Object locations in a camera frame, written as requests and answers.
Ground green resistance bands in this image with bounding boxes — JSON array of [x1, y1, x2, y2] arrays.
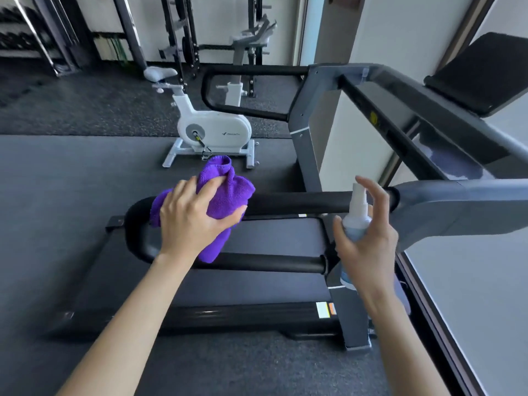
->
[[106, 34, 129, 64]]

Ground dumbbell rack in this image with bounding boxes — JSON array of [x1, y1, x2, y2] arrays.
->
[[0, 0, 83, 76]]

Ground purple microfiber cloth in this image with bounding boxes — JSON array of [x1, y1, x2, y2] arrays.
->
[[149, 155, 256, 264]]

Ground black padded bench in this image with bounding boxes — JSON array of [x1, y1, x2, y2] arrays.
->
[[424, 32, 528, 117]]

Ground white exercise bike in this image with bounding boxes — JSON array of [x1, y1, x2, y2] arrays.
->
[[144, 20, 278, 169]]

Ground person's right hand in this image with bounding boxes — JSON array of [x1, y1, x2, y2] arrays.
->
[[332, 175, 399, 295]]

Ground person's left forearm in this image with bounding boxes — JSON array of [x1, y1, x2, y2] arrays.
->
[[57, 251, 195, 396]]

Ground person's left hand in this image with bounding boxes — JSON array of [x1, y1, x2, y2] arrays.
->
[[159, 176, 248, 264]]

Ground black power rack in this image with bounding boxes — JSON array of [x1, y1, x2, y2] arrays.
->
[[111, 0, 265, 79]]

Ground grey black treadmill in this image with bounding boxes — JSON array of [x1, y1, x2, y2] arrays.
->
[[49, 64, 528, 352]]

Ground person's right forearm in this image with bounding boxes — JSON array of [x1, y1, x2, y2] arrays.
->
[[360, 284, 450, 396]]

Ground clear spray bottle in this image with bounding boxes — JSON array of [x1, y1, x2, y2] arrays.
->
[[339, 183, 373, 292]]

